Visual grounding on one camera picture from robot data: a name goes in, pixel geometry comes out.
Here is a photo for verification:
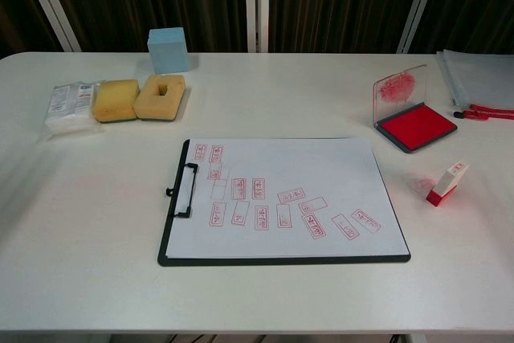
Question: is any white and red stamp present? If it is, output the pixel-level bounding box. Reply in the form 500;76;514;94
425;161;470;208

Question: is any yellow sponge with rectangular hole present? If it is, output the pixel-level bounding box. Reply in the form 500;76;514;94
133;73;187;123

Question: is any light blue foam block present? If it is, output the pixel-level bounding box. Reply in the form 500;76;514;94
147;27;191;75

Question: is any black clipboard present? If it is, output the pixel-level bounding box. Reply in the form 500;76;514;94
157;137;412;267

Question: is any solid yellow sponge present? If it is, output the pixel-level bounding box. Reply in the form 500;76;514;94
91;79;141;124

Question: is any red ink pad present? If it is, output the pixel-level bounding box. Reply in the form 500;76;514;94
373;63;459;154

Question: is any dark pleated curtain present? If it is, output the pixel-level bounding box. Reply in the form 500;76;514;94
0;0;514;59

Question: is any white tissue packet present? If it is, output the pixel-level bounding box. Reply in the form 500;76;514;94
43;81;106;135

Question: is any red pen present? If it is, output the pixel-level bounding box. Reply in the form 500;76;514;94
453;102;514;122

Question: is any translucent zipper pouch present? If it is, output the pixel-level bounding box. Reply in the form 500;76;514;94
436;48;514;108

